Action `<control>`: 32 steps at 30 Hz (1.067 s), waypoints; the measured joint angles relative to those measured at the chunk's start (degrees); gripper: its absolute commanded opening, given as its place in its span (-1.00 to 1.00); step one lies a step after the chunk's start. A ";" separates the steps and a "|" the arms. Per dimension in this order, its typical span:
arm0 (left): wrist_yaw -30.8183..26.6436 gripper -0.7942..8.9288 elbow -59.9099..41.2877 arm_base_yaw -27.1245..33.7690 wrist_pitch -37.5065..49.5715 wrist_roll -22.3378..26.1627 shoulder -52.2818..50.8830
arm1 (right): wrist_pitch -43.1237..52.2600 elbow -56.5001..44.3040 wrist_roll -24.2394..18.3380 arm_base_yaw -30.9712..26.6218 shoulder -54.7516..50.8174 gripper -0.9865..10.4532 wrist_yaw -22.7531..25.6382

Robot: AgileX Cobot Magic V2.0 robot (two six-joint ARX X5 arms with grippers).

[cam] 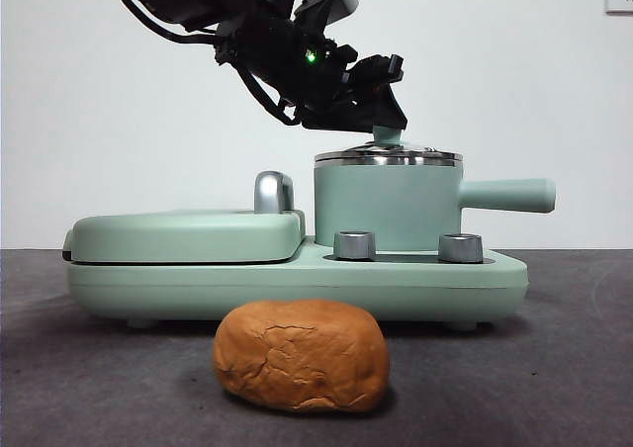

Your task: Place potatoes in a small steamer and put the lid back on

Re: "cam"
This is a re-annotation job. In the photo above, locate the chrome griddle cover handle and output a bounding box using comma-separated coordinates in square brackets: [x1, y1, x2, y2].
[253, 170, 298, 216]

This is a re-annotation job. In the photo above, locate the glass lid with green knob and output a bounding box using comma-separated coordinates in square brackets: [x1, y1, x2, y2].
[316, 125, 462, 164]

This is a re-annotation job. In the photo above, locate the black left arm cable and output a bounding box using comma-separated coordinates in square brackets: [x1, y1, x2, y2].
[118, 0, 303, 128]

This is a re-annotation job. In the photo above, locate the mint green griddle cover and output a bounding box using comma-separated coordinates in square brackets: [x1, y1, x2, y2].
[63, 208, 308, 265]

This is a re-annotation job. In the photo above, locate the silver control knob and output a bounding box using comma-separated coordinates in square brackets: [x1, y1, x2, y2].
[437, 232, 484, 264]
[333, 229, 378, 261]

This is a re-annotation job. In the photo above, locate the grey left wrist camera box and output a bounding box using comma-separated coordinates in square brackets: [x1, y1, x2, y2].
[291, 0, 360, 26]

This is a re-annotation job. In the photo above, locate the brown potato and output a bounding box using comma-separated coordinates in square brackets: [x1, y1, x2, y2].
[212, 298, 392, 413]

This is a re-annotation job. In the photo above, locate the mint green pot with handle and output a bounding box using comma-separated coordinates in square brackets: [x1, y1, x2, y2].
[314, 157, 557, 253]

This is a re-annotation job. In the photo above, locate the mint green breakfast machine base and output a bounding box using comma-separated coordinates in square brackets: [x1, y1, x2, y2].
[66, 233, 529, 330]

